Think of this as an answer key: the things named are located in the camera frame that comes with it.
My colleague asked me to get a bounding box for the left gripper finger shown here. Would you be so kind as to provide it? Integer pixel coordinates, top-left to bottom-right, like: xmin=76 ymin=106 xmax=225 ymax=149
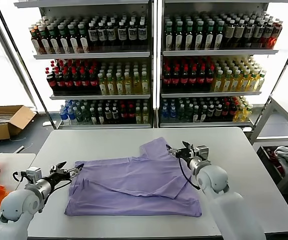
xmin=49 ymin=161 xmax=67 ymax=174
xmin=62 ymin=164 xmax=85 ymax=179

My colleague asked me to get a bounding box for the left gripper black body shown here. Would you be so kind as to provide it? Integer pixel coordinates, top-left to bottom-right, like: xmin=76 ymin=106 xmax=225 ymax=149
xmin=45 ymin=170 xmax=72 ymax=189

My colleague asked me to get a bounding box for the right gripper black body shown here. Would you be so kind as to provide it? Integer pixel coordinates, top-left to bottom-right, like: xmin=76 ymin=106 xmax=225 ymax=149
xmin=180 ymin=148 xmax=199 ymax=164

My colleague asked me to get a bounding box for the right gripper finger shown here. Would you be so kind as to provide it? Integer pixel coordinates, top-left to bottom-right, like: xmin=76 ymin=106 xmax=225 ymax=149
xmin=182 ymin=140 xmax=195 ymax=153
xmin=165 ymin=144 xmax=184 ymax=159

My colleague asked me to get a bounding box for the purple t-shirt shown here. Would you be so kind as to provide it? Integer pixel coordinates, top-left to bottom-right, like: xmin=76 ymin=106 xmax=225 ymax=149
xmin=63 ymin=136 xmax=203 ymax=218

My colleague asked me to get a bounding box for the green tinted water bottle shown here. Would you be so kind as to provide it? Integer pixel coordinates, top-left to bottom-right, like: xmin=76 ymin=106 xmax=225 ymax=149
xmin=184 ymin=104 xmax=193 ymax=123
xmin=75 ymin=107 xmax=84 ymax=125
xmin=82 ymin=106 xmax=91 ymax=125
xmin=177 ymin=104 xmax=186 ymax=123
xmin=192 ymin=105 xmax=200 ymax=123

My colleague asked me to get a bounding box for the pale green juice bottle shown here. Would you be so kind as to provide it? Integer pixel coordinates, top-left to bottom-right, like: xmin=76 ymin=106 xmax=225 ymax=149
xmin=142 ymin=106 xmax=150 ymax=125
xmin=135 ymin=106 xmax=143 ymax=125

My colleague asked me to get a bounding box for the red cap cola bottle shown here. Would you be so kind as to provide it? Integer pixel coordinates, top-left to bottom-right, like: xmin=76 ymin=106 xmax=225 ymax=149
xmin=71 ymin=70 xmax=82 ymax=94
xmin=197 ymin=66 xmax=207 ymax=92
xmin=127 ymin=104 xmax=136 ymax=125
xmin=188 ymin=66 xmax=198 ymax=92
xmin=63 ymin=70 xmax=73 ymax=93
xmin=80 ymin=70 xmax=90 ymax=94
xmin=205 ymin=66 xmax=215 ymax=91
xmin=45 ymin=69 xmax=57 ymax=93
xmin=171 ymin=67 xmax=181 ymax=92
xmin=54 ymin=70 xmax=65 ymax=93
xmin=179 ymin=66 xmax=189 ymax=92
xmin=228 ymin=102 xmax=237 ymax=120
xmin=88 ymin=70 xmax=99 ymax=94
xmin=221 ymin=102 xmax=230 ymax=120
xmin=119 ymin=104 xmax=129 ymax=125
xmin=162 ymin=67 xmax=172 ymax=92

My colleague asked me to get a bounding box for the yellow juice bottle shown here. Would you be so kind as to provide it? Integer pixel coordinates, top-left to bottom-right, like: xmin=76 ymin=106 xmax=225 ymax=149
xmin=211 ymin=70 xmax=224 ymax=93
xmin=220 ymin=70 xmax=232 ymax=93
xmin=132 ymin=72 xmax=142 ymax=96
xmin=106 ymin=73 xmax=116 ymax=96
xmin=229 ymin=70 xmax=241 ymax=93
xmin=247 ymin=70 xmax=259 ymax=92
xmin=123 ymin=72 xmax=133 ymax=96
xmin=97 ymin=73 xmax=108 ymax=96
xmin=140 ymin=71 xmax=150 ymax=96
xmin=234 ymin=104 xmax=245 ymax=123
xmin=114 ymin=73 xmax=124 ymax=96
xmin=238 ymin=70 xmax=250 ymax=93
xmin=243 ymin=104 xmax=254 ymax=122
xmin=255 ymin=71 xmax=267 ymax=92

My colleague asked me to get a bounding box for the open cardboard box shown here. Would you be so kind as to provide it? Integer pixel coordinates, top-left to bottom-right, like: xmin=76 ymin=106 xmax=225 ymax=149
xmin=0 ymin=105 xmax=38 ymax=142

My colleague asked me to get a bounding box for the black plastic crate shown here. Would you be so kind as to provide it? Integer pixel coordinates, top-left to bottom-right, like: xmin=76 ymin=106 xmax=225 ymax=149
xmin=256 ymin=145 xmax=288 ymax=186

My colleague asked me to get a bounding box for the red garment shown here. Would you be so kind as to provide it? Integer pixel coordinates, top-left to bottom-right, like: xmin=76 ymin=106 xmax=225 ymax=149
xmin=266 ymin=148 xmax=285 ymax=176

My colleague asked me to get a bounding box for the white vertical light strip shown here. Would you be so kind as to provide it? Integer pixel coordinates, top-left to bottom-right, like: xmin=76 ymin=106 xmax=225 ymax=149
xmin=152 ymin=0 xmax=160 ymax=111

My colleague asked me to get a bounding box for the white garment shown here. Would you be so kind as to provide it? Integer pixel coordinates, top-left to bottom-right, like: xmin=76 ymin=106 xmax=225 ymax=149
xmin=273 ymin=146 xmax=288 ymax=176

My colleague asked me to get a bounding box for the white metal beverage shelf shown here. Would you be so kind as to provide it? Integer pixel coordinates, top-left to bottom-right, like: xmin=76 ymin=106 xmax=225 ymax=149
xmin=13 ymin=0 xmax=157 ymax=131
xmin=158 ymin=0 xmax=280 ymax=130

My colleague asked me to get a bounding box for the green label tea bottle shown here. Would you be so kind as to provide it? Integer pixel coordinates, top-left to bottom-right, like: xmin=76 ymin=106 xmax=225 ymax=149
xmin=174 ymin=21 xmax=185 ymax=51
xmin=47 ymin=24 xmax=61 ymax=55
xmin=194 ymin=21 xmax=205 ymax=51
xmin=68 ymin=24 xmax=80 ymax=54
xmin=78 ymin=23 xmax=90 ymax=54
xmin=58 ymin=24 xmax=70 ymax=55
xmin=205 ymin=21 xmax=215 ymax=50
xmin=163 ymin=21 xmax=175 ymax=51
xmin=38 ymin=25 xmax=51 ymax=55
xmin=184 ymin=21 xmax=195 ymax=51
xmin=214 ymin=21 xmax=225 ymax=50

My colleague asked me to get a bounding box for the beige label dark bottle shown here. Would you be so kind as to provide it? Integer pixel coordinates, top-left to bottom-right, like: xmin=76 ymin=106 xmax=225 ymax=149
xmin=223 ymin=20 xmax=236 ymax=50
xmin=233 ymin=20 xmax=245 ymax=49

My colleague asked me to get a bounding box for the black white label bottle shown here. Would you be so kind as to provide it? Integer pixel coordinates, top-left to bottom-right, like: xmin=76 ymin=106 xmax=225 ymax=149
xmin=87 ymin=22 xmax=99 ymax=52
xmin=137 ymin=21 xmax=147 ymax=52
xmin=97 ymin=22 xmax=108 ymax=52
xmin=106 ymin=22 xmax=117 ymax=52
xmin=127 ymin=21 xmax=138 ymax=52
xmin=117 ymin=21 xmax=128 ymax=52

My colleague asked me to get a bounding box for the orange red tea bottle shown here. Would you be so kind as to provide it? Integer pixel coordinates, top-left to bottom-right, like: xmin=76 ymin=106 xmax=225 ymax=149
xmin=269 ymin=21 xmax=283 ymax=50
xmin=29 ymin=26 xmax=42 ymax=55

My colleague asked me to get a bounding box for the grey label dark bottle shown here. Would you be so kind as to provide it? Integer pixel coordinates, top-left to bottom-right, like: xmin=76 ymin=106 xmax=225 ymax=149
xmin=262 ymin=21 xmax=274 ymax=50
xmin=252 ymin=20 xmax=265 ymax=49
xmin=243 ymin=20 xmax=255 ymax=49

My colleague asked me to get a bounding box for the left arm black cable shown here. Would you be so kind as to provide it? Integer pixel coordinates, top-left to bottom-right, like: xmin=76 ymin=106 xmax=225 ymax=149
xmin=37 ymin=178 xmax=72 ymax=214

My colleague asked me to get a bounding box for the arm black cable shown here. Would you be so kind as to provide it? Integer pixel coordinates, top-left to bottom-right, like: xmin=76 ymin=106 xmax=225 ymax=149
xmin=37 ymin=178 xmax=72 ymax=214
xmin=178 ymin=157 xmax=201 ymax=190

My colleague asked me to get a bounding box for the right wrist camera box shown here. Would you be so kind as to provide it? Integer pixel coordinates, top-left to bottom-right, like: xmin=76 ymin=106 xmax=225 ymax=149
xmin=195 ymin=145 xmax=210 ymax=162

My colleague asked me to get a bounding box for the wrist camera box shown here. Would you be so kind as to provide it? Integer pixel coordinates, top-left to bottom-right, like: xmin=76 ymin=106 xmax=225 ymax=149
xmin=24 ymin=167 xmax=44 ymax=185
xmin=195 ymin=145 xmax=210 ymax=162

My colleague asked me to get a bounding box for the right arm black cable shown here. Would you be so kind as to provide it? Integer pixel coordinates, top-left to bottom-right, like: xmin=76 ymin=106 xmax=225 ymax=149
xmin=178 ymin=157 xmax=201 ymax=190

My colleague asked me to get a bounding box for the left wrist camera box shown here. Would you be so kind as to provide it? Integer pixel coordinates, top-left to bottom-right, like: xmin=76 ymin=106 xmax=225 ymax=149
xmin=24 ymin=167 xmax=44 ymax=185

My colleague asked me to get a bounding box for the grey metal frame table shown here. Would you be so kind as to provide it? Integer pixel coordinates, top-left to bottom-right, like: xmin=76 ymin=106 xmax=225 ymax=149
xmin=248 ymin=94 xmax=288 ymax=195

